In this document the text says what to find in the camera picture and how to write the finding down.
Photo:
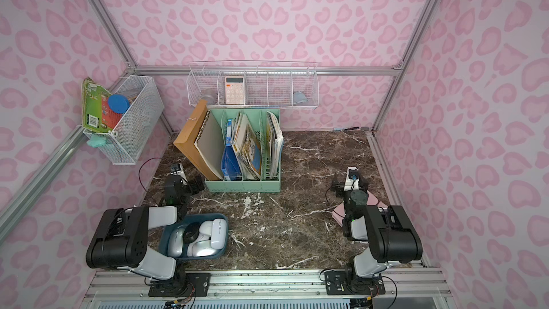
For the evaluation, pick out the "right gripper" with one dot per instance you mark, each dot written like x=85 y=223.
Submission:
x=343 y=182

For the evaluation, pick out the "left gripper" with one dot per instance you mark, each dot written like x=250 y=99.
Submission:
x=189 y=182

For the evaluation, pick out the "teal storage box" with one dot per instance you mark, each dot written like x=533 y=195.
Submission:
x=199 y=218

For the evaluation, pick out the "silver grey mouse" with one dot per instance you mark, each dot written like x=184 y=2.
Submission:
x=202 y=249

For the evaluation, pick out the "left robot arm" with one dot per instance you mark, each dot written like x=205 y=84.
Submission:
x=120 y=241

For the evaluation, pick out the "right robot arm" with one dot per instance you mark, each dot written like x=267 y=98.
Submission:
x=390 y=236

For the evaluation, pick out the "pink case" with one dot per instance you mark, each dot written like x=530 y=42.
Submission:
x=338 y=213

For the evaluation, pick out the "blue folder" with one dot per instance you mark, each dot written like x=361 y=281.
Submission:
x=229 y=165

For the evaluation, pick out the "grey spiral notebook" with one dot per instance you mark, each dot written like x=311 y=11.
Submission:
x=210 y=144

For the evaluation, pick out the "brown folder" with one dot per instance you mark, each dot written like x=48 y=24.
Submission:
x=187 y=137

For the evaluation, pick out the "green file organizer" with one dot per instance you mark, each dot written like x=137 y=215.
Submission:
x=258 y=121

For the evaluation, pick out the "picture books stack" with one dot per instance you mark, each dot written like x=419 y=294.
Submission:
x=247 y=148

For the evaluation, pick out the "white mesh side basket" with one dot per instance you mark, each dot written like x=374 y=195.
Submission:
x=137 y=123

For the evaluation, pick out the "white calculator in basket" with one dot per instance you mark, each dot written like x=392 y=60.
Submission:
x=234 y=90

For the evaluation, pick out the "mint green clip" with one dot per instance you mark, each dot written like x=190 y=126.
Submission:
x=101 y=141

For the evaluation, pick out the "blue round lid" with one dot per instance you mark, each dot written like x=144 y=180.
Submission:
x=118 y=103

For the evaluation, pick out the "green card package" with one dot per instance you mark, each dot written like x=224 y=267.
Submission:
x=97 y=115

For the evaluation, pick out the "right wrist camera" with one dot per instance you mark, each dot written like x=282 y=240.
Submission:
x=352 y=181

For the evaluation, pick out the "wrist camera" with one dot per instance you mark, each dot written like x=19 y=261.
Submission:
x=352 y=181
x=178 y=170

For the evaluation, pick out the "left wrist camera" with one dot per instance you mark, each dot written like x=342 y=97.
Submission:
x=178 y=170

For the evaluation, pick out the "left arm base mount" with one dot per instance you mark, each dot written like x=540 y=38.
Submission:
x=188 y=285

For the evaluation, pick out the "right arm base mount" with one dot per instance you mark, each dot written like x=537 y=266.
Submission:
x=339 y=283

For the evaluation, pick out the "long white wire basket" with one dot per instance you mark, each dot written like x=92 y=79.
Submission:
x=276 y=87

